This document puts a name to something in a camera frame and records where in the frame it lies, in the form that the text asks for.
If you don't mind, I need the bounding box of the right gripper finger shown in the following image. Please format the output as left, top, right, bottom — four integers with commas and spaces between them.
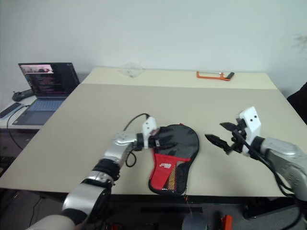
219, 122, 241, 132
204, 134, 235, 155

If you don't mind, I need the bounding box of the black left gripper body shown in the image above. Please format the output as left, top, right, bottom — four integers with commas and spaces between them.
147, 130, 164, 150

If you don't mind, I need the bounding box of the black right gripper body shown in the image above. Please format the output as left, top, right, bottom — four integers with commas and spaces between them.
230, 117, 250, 154

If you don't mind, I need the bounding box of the black red paddle case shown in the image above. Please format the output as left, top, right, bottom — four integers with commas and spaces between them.
147, 123, 201, 216

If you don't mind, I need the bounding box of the black chair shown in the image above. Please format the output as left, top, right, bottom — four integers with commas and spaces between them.
286, 81, 307, 126

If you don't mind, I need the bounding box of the clear plastic bag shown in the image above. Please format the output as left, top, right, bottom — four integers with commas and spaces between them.
118, 61, 145, 79

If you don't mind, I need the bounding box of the orange clamp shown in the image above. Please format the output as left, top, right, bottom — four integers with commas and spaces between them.
220, 214, 233, 230

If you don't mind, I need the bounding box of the open laptop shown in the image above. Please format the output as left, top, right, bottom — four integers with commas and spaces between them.
12, 62, 81, 126

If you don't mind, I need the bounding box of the black handheld controller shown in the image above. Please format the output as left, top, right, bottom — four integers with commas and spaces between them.
12, 89, 35, 102

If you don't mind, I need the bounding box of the dark smartphone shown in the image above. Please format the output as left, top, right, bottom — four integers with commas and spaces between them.
0, 102, 24, 119

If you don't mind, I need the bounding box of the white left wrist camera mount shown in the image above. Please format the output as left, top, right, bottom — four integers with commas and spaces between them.
141, 116, 160, 150

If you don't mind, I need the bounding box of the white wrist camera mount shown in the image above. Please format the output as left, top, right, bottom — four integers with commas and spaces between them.
141, 116, 160, 150
238, 106, 262, 157

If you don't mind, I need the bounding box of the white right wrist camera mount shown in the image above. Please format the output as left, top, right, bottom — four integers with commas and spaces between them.
238, 106, 262, 157

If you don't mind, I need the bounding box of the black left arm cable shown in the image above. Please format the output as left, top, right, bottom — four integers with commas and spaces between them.
123, 113, 151, 168

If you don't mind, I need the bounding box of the orange frame tool black handle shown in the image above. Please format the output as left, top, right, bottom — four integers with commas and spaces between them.
196, 70, 236, 82

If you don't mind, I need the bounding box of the black table frame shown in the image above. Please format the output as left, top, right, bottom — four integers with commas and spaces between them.
0, 188, 296, 220

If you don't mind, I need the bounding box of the thin black floor cable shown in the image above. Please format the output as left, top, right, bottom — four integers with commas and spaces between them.
31, 196, 45, 227

